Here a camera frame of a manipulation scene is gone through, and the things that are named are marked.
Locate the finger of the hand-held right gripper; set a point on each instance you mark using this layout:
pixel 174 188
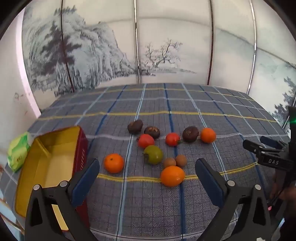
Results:
pixel 269 141
pixel 252 146

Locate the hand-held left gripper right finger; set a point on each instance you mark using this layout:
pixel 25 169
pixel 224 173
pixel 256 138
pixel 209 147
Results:
pixel 208 180

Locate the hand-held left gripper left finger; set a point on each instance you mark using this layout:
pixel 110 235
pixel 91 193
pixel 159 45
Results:
pixel 85 183

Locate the brown longan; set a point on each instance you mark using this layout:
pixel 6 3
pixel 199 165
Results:
pixel 181 160
pixel 169 162

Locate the large orange mandarin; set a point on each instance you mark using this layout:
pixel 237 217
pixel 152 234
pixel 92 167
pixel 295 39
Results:
pixel 172 176

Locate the red and gold tin box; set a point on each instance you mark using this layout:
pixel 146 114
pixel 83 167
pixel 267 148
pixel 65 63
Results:
pixel 53 153

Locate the dark brown fruit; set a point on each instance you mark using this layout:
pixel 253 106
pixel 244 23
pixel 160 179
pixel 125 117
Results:
pixel 190 134
pixel 152 132
pixel 135 126

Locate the red tomato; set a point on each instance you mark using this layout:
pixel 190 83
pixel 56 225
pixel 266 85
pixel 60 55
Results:
pixel 146 140
pixel 172 139

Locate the green tomato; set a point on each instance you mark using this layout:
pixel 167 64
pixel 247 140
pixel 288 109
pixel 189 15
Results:
pixel 152 154

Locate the person's right hand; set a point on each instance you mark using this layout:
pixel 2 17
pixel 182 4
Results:
pixel 277 185

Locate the green tissue pack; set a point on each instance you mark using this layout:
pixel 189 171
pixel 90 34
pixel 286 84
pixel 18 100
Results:
pixel 18 148

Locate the grey plaid tablecloth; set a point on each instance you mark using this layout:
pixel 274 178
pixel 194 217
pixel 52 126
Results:
pixel 150 104

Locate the landscape painted screen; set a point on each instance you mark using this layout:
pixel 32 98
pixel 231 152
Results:
pixel 161 34

